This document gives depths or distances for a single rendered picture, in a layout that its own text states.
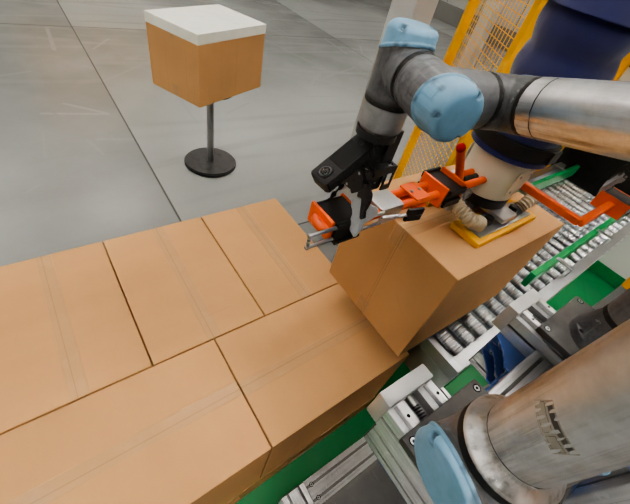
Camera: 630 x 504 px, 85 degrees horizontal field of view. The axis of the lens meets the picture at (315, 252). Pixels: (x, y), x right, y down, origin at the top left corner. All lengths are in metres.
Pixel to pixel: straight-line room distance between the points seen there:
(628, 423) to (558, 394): 0.05
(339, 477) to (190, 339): 0.73
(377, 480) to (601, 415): 1.26
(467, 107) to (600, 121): 0.13
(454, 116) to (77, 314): 1.25
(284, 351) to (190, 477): 0.44
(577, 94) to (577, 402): 0.32
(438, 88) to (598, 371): 0.33
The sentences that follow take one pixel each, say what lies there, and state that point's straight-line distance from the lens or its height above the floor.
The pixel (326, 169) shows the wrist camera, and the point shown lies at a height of 1.34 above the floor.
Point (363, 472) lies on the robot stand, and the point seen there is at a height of 0.21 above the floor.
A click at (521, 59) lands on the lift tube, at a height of 1.49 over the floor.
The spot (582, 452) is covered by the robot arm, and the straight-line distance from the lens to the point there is 0.39.
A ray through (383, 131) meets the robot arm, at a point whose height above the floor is 1.42.
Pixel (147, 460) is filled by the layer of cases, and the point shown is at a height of 0.54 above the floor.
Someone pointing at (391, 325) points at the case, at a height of 0.75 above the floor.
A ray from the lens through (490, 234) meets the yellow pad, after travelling 1.12.
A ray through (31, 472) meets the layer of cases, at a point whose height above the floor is 0.54.
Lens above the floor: 1.65
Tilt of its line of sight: 44 degrees down
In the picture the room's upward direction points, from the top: 17 degrees clockwise
